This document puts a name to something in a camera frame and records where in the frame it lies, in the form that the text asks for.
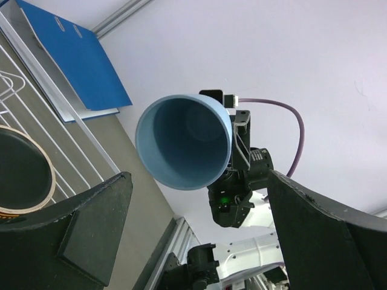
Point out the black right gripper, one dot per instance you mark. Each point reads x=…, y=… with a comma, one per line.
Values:
x=230, y=195

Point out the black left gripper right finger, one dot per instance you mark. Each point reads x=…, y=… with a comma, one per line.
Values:
x=326, y=244

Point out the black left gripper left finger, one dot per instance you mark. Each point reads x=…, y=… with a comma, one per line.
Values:
x=69, y=245

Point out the light blue plastic cup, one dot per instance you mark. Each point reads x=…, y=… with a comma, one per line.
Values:
x=185, y=140

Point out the black orange patterned mug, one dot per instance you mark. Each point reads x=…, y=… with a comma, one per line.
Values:
x=28, y=178

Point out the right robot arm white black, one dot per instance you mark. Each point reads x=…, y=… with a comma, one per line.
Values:
x=217, y=262

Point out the white wire dish rack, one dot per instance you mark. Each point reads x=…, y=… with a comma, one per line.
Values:
x=37, y=100

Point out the blue ring binder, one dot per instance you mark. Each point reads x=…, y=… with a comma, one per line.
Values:
x=73, y=59

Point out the aluminium frame rail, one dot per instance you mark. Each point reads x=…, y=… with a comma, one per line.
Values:
x=118, y=17

